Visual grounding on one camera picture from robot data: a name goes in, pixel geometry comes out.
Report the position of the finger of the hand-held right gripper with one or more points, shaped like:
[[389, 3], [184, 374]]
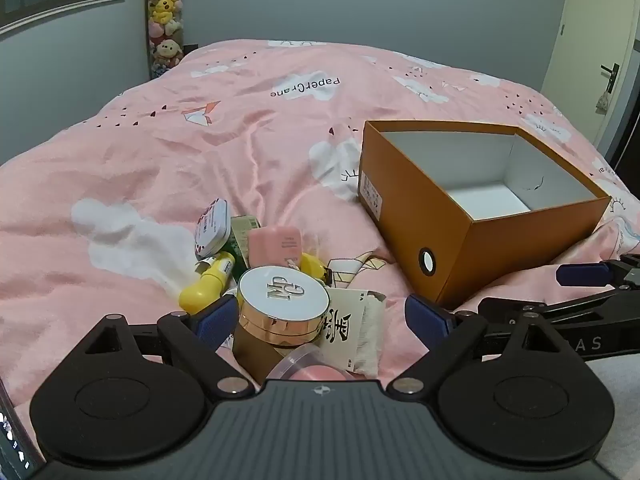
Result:
[[585, 274], [580, 310]]

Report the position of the white sachet with black print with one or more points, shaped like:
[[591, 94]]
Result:
[[350, 332]]

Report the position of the white and gold round compact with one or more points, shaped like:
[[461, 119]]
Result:
[[280, 295]]

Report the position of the pink sponge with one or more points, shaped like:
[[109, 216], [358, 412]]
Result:
[[310, 367]]

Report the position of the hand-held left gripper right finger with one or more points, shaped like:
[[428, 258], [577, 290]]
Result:
[[427, 317]]

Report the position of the yellow round container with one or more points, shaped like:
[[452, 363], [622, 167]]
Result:
[[312, 262]]

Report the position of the clear column of plush toys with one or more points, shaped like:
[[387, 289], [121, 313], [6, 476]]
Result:
[[165, 20]]

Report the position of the green carton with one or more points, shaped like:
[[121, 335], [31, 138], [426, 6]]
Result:
[[240, 240]]

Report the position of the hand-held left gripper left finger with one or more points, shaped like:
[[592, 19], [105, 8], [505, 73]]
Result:
[[217, 317]]

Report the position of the red and white tin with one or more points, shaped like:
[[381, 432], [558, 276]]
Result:
[[210, 227]]

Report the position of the yellow plastic bottle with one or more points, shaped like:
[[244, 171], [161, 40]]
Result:
[[205, 285]]

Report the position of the pink square bottle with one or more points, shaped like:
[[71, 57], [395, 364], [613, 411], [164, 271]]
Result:
[[275, 245]]

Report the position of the cream door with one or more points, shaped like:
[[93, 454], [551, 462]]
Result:
[[580, 25]]

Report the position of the pink printed blanket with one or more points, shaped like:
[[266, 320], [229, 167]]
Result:
[[200, 135]]

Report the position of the orange cardboard box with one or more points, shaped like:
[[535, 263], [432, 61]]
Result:
[[415, 200]]

